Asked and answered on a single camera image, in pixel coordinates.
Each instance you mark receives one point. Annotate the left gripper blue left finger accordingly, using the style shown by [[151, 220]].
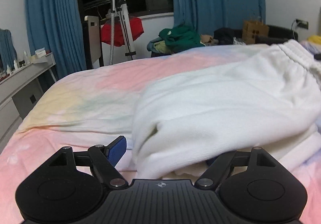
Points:
[[104, 159]]

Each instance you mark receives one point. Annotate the left blue curtain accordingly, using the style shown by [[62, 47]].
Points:
[[55, 25]]

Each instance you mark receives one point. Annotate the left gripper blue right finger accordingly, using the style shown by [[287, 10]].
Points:
[[222, 168]]

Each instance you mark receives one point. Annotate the garment steamer stand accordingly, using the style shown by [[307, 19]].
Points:
[[119, 9]]

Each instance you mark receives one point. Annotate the green garment pile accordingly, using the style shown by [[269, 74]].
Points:
[[181, 38]]

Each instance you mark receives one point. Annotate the black chair white seat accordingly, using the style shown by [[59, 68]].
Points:
[[92, 42]]

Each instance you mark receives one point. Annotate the white knit garment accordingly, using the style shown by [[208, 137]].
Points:
[[271, 99]]

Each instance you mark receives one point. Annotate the wavy frame vanity mirror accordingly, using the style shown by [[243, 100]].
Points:
[[8, 52]]

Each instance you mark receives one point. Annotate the white dressing table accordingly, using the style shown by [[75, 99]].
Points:
[[20, 92]]

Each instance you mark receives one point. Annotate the wall power socket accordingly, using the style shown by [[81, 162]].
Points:
[[302, 24]]

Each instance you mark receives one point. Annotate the pastel multicolour bed sheet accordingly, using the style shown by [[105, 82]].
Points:
[[94, 107]]

